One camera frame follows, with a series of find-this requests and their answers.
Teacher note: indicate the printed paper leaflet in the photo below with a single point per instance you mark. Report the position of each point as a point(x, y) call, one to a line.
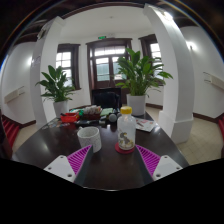
point(145, 125)

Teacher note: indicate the white speckled mug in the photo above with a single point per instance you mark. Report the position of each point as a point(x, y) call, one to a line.
point(89, 140)

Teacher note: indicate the glowing wall lamp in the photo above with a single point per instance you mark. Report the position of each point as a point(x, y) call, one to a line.
point(191, 45)

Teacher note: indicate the narrow dark-framed window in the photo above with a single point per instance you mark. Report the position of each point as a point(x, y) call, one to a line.
point(155, 48)

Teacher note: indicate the green exit sign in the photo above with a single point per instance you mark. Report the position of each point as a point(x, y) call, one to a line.
point(102, 37)

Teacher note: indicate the wide dark-framed window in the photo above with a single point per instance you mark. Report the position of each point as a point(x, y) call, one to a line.
point(65, 63)

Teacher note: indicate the small black device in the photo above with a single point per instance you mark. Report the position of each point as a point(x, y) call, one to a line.
point(86, 123)

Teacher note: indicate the red plastic box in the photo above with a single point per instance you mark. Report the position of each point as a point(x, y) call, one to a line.
point(70, 117)

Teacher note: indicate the large plant in white pot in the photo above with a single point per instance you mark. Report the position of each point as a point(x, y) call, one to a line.
point(140, 73)

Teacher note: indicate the red carpeted stairs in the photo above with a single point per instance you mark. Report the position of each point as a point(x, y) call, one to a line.
point(10, 131)
point(221, 128)

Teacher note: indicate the clear yellow-capped drink bottle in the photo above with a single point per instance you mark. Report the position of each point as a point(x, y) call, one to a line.
point(126, 130)

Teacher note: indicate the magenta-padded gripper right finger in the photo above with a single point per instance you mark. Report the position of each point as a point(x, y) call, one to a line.
point(165, 166)

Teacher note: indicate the white wall unit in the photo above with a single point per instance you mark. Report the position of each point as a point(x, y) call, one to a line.
point(14, 94)
point(215, 80)

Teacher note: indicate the flat round red coaster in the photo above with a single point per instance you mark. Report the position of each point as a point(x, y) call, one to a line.
point(124, 152)

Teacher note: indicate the green notebook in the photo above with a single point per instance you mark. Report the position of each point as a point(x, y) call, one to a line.
point(106, 112)

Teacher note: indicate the black office chair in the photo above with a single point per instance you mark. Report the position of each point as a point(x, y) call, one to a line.
point(106, 98)

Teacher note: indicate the dark tray of snacks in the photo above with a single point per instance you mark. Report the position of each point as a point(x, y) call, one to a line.
point(90, 113)

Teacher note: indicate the dark wood double door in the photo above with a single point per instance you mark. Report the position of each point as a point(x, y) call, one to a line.
point(103, 66)

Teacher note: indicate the small plant in white pot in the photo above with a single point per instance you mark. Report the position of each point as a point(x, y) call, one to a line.
point(56, 86)

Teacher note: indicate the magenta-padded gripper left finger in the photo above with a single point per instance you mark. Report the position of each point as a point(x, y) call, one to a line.
point(61, 166)

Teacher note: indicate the colourful printed paper sheet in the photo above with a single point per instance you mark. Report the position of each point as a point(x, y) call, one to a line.
point(57, 124)

